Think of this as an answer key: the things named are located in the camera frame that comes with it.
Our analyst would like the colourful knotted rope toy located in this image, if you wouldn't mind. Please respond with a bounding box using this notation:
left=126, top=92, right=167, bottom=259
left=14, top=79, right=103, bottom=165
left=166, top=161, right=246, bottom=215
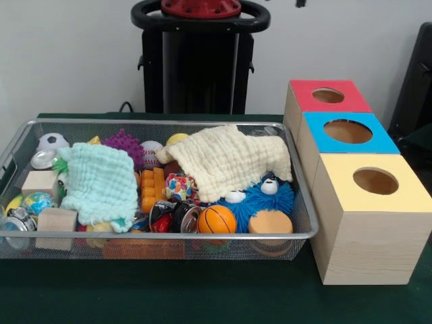
left=162, top=173, right=210, bottom=207

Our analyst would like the shallow clear mesh bin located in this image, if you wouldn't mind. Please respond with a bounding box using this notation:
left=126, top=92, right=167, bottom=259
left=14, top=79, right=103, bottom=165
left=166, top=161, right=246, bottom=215
left=0, top=117, right=320, bottom=261

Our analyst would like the cream waffle cloth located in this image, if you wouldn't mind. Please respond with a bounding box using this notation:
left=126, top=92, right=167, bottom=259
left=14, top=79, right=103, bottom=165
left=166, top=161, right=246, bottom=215
left=154, top=124, right=294, bottom=205

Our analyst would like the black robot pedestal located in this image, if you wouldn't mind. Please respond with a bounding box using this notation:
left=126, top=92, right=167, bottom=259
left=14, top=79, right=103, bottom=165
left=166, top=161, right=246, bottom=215
left=130, top=0, right=271, bottom=115

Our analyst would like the black chair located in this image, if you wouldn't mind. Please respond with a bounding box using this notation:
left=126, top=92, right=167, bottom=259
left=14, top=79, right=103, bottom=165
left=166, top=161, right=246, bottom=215
left=387, top=22, right=432, bottom=136

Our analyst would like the mint green waffle cloth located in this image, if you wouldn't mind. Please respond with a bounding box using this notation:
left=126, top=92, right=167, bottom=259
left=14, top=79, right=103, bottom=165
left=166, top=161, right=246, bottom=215
left=57, top=142, right=139, bottom=234

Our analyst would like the blue fuzzy monster toy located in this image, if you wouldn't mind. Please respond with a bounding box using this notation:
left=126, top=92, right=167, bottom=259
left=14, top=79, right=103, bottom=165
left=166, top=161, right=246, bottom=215
left=215, top=172, right=296, bottom=234

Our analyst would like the orange plastic building block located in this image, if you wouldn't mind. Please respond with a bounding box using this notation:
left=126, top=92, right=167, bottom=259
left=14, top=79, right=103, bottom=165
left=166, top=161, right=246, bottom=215
left=140, top=167, right=167, bottom=214

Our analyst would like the orange toy basketball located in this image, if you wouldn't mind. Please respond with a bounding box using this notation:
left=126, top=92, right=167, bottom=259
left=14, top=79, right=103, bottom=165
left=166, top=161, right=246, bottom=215
left=196, top=205, right=238, bottom=234

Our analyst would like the small globe ball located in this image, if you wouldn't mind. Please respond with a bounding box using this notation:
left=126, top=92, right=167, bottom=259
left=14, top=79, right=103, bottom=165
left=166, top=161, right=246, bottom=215
left=22, top=191, right=58, bottom=217

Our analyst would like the dark green table cloth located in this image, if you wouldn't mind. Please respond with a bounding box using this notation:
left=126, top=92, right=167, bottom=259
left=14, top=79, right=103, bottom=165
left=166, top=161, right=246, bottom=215
left=403, top=131, right=432, bottom=159
left=0, top=113, right=432, bottom=324

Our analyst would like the tan round foam disc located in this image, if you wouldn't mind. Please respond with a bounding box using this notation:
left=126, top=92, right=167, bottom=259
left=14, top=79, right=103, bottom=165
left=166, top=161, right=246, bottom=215
left=248, top=209, right=294, bottom=234

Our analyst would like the small soccer ball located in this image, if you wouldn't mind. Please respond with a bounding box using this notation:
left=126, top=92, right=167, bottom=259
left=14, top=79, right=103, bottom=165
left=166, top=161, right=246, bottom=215
left=36, top=133, right=70, bottom=153

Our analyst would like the wooden box with three holes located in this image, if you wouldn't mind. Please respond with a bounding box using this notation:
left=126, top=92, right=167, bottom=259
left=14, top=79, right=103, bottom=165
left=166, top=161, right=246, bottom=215
left=282, top=79, right=432, bottom=286

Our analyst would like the purple spiky ball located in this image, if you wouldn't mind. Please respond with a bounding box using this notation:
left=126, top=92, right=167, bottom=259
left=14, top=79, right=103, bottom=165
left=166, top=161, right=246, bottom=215
left=101, top=129, right=144, bottom=169

